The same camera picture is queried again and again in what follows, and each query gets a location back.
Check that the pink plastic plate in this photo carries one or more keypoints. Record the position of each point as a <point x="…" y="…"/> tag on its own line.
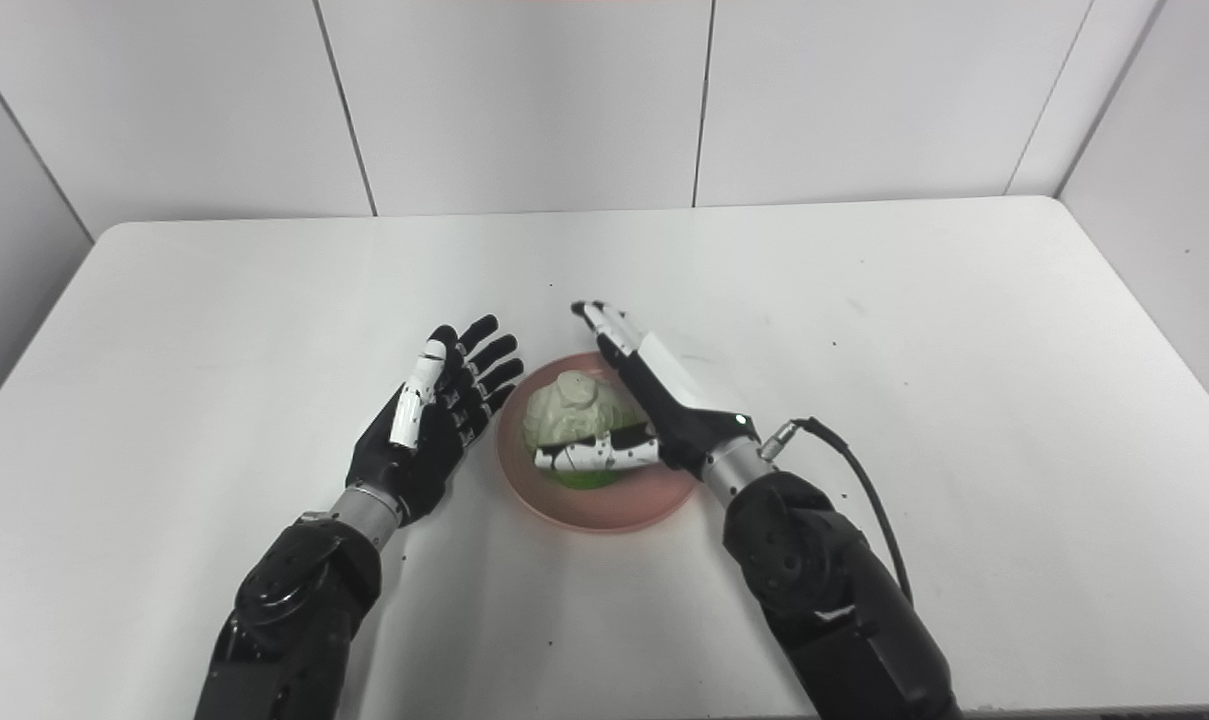
<point x="604" y="507"/>

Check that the green white cabbage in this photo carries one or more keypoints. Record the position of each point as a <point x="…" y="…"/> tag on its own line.
<point x="569" y="410"/>

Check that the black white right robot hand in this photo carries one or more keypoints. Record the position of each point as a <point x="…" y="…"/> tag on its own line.
<point x="684" y="410"/>

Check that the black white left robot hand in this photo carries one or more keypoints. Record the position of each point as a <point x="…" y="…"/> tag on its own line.
<point x="414" y="460"/>

